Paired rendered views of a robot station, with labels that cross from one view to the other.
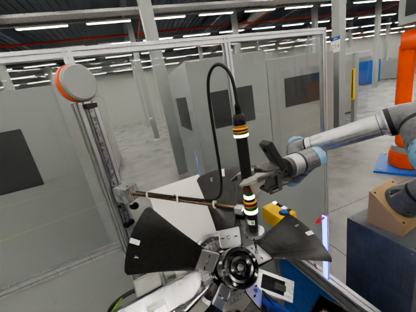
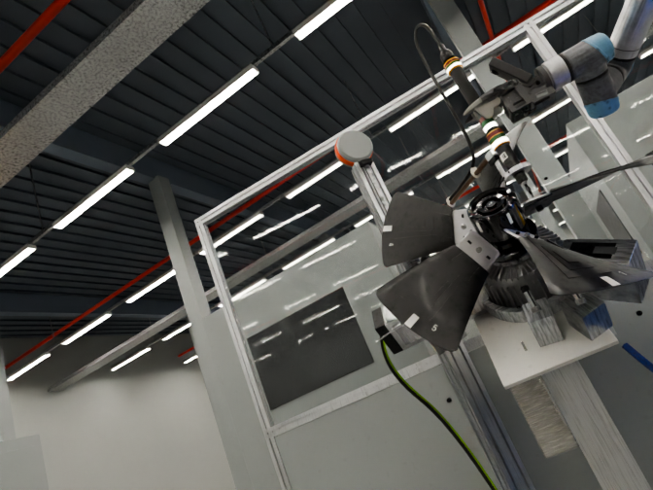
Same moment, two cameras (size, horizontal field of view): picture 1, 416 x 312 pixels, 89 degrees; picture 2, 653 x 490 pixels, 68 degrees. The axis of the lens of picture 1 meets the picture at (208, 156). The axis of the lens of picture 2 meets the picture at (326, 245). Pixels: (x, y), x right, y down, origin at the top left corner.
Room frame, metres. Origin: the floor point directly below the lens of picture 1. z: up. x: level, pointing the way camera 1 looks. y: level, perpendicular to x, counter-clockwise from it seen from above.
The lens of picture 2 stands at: (-0.59, -0.41, 0.90)
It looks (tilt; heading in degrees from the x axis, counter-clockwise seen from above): 19 degrees up; 38
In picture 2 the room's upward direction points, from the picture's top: 23 degrees counter-clockwise
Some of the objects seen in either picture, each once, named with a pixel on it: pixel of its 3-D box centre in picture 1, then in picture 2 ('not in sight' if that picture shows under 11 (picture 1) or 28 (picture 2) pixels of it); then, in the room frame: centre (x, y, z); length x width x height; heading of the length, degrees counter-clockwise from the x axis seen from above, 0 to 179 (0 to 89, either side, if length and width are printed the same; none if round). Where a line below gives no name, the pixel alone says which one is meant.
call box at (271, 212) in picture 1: (278, 216); not in sight; (1.02, -0.33, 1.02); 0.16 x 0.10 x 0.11; 22
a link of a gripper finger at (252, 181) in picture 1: (254, 186); (484, 109); (0.59, -0.12, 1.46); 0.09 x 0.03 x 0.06; 122
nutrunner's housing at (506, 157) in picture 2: (246, 177); (479, 109); (0.61, -0.11, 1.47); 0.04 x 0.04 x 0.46
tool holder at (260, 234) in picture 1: (249, 220); (506, 159); (0.61, -0.10, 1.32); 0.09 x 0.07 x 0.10; 57
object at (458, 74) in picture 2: (246, 169); (474, 100); (0.61, -0.11, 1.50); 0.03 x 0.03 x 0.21
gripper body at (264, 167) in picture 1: (274, 174); (524, 93); (0.65, -0.21, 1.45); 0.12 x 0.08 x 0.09; 112
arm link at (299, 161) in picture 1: (291, 164); (554, 75); (0.69, -0.28, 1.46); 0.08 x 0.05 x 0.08; 22
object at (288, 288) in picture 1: (267, 284); (601, 269); (0.66, -0.14, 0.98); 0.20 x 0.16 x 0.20; 22
